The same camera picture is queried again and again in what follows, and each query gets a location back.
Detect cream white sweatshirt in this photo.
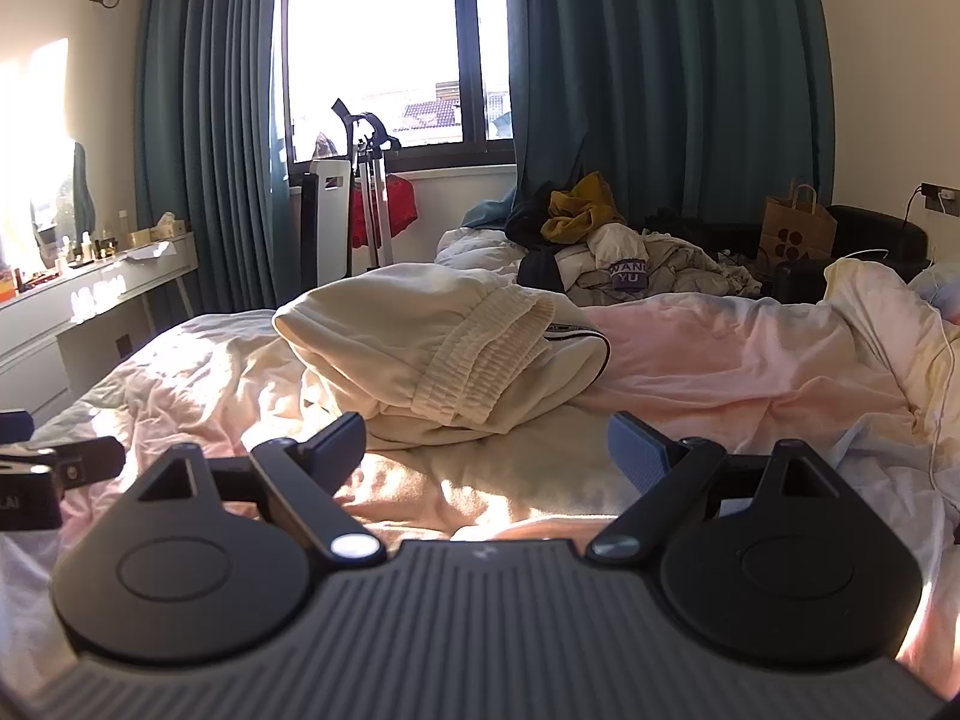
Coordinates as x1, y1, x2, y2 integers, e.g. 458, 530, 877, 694
274, 263, 612, 450

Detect white dresser desk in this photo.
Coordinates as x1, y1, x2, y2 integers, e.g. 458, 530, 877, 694
2, 234, 199, 424

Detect pink and white duvet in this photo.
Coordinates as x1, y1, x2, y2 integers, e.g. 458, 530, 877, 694
2, 260, 958, 695

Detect white purple printed garment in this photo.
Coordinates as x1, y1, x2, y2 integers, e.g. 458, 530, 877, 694
555, 223, 761, 307

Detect brown paper bag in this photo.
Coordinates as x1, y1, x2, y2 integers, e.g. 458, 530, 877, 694
757, 182, 838, 275

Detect tissue box on desk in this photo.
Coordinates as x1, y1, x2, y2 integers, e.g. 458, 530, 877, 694
151, 211, 187, 242

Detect mustard yellow garment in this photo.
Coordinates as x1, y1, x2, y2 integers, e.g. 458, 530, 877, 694
540, 171, 623, 245

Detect red cloth on stand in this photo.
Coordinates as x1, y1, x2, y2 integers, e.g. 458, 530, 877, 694
352, 174, 418, 249

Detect white panel heater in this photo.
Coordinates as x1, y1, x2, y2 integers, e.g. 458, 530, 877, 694
301, 156, 352, 291

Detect black armchair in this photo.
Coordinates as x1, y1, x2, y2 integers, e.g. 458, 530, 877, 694
763, 205, 931, 304

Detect silver tripod stand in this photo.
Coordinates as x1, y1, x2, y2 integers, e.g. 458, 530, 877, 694
332, 98, 400, 273

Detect left teal curtain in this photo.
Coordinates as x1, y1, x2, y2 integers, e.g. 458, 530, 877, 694
135, 0, 299, 312

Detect teal curtain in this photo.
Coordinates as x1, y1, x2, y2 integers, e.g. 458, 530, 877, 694
135, 0, 299, 312
508, 0, 835, 223

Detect right teal curtain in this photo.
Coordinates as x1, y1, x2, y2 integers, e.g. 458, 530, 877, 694
508, 0, 835, 223

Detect black framed window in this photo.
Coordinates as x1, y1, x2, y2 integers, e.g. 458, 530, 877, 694
286, 0, 514, 172

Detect wall power socket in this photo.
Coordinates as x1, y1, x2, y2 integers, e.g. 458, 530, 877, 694
921, 182, 960, 218

